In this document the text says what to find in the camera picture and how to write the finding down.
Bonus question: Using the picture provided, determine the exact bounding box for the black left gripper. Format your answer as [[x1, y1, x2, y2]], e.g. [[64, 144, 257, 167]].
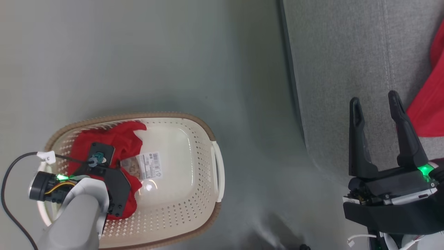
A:
[[29, 163, 132, 219]]

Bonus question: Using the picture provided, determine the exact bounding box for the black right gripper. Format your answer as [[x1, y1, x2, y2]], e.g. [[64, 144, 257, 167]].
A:
[[343, 90, 444, 235]]

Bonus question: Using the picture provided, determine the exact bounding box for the red cloth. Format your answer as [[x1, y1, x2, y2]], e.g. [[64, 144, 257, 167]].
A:
[[67, 120, 147, 220], [405, 19, 444, 138]]

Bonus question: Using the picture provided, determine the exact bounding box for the grey fabric sofa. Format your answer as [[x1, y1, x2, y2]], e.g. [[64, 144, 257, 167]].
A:
[[279, 0, 444, 195]]

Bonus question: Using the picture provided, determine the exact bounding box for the clear bag with barcode label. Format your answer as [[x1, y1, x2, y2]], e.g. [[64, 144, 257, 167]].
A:
[[119, 151, 164, 182]]

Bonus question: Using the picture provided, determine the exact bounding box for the cream perforated laundry basket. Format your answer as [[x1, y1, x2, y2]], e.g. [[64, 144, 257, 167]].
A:
[[36, 112, 225, 250]]

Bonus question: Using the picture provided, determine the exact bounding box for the white cable tag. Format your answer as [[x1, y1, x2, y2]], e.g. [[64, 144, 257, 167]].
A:
[[36, 151, 56, 165]]

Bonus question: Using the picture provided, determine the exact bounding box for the thin white cable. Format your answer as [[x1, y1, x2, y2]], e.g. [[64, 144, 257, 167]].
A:
[[348, 234, 378, 248]]

